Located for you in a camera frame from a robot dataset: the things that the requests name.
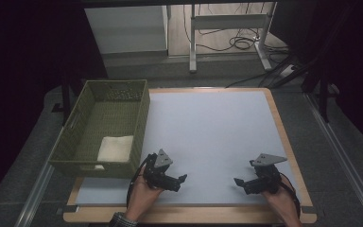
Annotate aluminium rail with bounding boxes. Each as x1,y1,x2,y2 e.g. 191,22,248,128
13,126,65,227
305,93,363,227

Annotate cream printed cloth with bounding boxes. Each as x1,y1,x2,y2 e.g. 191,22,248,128
94,135,135,171

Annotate green woven basket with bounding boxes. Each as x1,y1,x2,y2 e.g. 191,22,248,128
48,79,151,180

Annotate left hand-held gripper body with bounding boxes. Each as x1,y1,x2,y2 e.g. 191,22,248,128
145,148,174,190

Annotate white metal desk frame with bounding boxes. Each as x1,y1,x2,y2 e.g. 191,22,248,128
188,2,278,74

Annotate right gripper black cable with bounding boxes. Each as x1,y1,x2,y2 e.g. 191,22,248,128
278,171,303,218

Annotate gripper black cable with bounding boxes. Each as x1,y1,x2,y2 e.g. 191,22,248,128
278,171,303,218
126,156,154,209

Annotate white table mat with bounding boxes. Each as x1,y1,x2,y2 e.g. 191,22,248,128
75,90,302,206

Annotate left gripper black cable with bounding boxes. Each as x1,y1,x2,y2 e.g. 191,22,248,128
126,156,154,209

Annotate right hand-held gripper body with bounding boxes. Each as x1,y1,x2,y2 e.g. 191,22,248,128
249,153,288,194

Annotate white power strip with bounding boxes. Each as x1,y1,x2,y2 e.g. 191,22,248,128
278,64,297,79

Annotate black floor cable bundle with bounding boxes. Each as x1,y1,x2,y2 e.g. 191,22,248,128
182,3,289,53

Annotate person's right hand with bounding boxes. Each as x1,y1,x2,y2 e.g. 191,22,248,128
262,176,300,220

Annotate white cabinet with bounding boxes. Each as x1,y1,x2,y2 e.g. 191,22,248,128
84,5,169,59

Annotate black table clamp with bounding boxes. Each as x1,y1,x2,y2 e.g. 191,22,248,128
56,204,79,216
301,205,318,216

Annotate black stand leg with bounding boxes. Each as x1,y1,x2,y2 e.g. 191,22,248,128
59,70,86,127
302,61,333,124

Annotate person's left hand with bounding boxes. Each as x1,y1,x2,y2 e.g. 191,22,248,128
126,166,164,220

